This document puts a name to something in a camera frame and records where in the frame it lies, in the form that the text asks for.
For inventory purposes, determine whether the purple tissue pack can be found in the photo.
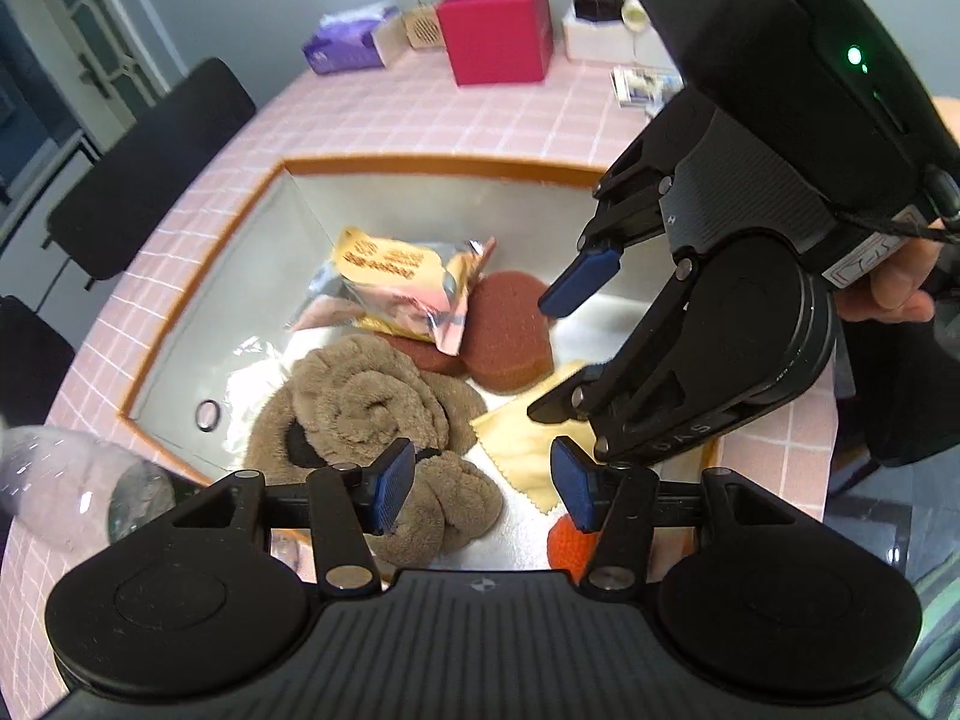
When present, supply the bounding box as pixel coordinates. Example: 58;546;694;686
301;4;410;76

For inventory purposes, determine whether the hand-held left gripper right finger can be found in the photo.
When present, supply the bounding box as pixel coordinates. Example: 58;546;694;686
551;436;815;590

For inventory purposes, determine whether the white square box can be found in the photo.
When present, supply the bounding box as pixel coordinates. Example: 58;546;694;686
562;4;640;63

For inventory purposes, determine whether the small orange crochet toy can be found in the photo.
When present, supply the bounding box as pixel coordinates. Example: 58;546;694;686
546;514;602;572

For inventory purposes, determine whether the black chair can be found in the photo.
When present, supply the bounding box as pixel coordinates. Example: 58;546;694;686
0;296;76;428
45;58;257;290

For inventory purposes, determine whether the yellow cleaning cloth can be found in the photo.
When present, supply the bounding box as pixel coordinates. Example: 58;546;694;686
471;360;601;516

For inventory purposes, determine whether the person's dark clothing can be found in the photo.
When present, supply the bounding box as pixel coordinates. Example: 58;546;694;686
829;240;960;496

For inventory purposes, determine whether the green striped cloth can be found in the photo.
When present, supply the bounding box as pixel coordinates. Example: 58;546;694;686
896;562;960;720

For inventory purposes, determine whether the orange cardboard box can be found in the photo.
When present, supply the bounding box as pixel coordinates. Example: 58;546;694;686
116;156;722;595

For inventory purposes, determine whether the pink box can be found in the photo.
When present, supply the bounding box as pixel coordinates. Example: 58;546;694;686
436;0;556;88

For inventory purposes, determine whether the person's right hand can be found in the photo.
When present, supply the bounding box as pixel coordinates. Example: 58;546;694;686
835;236;944;325

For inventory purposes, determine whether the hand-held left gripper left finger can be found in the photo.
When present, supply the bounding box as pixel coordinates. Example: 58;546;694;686
150;439;416;595

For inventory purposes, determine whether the clear plastic water bottle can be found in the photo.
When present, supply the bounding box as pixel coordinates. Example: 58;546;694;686
0;426;182;557

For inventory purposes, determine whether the white door with glass panes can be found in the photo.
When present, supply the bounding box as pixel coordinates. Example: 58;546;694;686
22;0;188;121

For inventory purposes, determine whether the pack of picture cards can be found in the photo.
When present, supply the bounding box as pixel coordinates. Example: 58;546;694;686
611;66;683;116

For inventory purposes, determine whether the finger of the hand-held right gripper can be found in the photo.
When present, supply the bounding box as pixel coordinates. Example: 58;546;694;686
529;259;751;466
538;90;713;317

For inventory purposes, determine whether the red-brown shaped sponge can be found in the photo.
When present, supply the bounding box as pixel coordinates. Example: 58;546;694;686
390;272;556;393

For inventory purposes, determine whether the small white perforated box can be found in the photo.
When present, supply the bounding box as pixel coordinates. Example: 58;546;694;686
401;2;449;52

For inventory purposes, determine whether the brown plush towel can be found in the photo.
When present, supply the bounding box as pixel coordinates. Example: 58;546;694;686
244;334;505;565

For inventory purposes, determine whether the pink checkered tablecloth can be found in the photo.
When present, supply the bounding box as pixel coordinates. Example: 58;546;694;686
0;45;839;720

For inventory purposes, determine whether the yellow pink snack packet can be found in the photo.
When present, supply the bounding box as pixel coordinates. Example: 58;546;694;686
289;227;497;355

